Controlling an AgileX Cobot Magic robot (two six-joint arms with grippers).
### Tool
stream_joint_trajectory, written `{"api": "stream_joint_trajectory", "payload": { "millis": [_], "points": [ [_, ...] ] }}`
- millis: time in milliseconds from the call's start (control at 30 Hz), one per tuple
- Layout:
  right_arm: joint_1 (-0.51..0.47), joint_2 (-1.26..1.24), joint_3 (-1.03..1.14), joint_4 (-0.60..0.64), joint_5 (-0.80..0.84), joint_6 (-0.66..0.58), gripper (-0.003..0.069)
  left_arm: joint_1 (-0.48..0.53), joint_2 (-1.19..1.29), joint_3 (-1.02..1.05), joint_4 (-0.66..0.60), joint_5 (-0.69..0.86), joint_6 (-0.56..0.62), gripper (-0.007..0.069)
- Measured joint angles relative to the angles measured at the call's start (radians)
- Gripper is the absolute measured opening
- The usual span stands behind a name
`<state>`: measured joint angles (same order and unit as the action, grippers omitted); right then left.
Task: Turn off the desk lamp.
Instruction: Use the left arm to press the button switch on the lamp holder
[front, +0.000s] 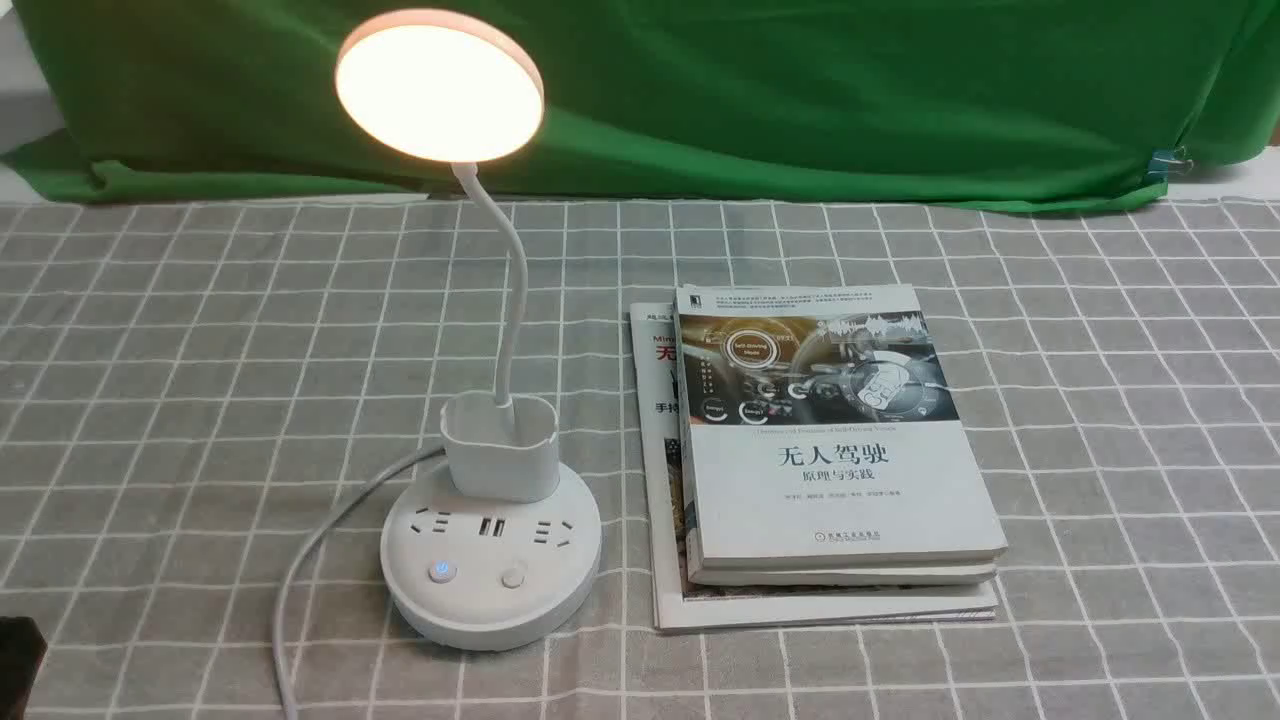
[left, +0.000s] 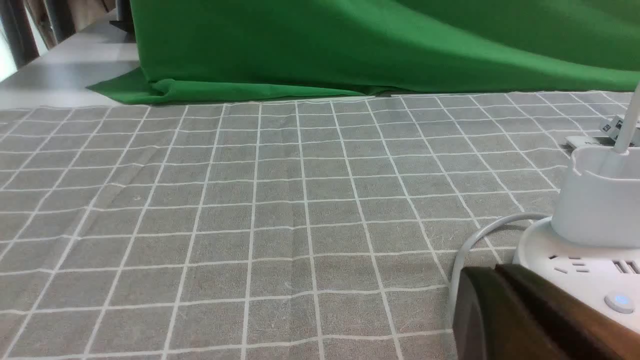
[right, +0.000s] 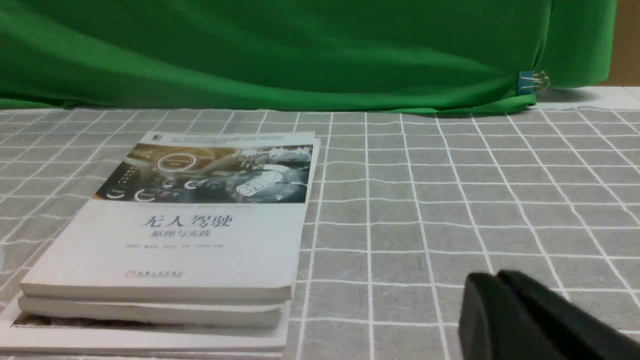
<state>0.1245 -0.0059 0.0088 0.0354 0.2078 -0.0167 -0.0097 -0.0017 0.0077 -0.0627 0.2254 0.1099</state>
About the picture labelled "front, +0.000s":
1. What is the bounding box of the white lamp power cable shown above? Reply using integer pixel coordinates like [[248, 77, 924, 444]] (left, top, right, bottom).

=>
[[273, 446, 447, 720]]

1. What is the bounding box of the white desk lamp with sockets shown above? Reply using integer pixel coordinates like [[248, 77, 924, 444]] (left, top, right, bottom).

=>
[[335, 9, 602, 651]]

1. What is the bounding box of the dark object at left edge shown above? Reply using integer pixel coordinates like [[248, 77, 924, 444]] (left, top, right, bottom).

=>
[[1, 618, 47, 719]]

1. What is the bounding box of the white self-driving textbook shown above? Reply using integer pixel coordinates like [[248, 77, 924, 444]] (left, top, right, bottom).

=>
[[673, 284, 1009, 571]]

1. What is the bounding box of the green backdrop cloth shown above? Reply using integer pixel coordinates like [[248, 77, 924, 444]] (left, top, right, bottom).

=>
[[3, 1, 1279, 213]]

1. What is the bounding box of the blue binder clip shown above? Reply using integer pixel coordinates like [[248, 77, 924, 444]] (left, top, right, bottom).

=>
[[1146, 147, 1196, 184]]

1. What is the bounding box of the thin bottom magazine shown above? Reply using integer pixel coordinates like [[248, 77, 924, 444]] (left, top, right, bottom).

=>
[[628, 302, 998, 632]]

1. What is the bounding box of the white middle book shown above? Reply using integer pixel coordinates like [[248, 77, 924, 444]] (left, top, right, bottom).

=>
[[676, 420, 998, 588]]

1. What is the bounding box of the grey checked tablecloth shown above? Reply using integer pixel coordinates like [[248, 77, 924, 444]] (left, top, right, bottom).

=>
[[1, 201, 1279, 719]]

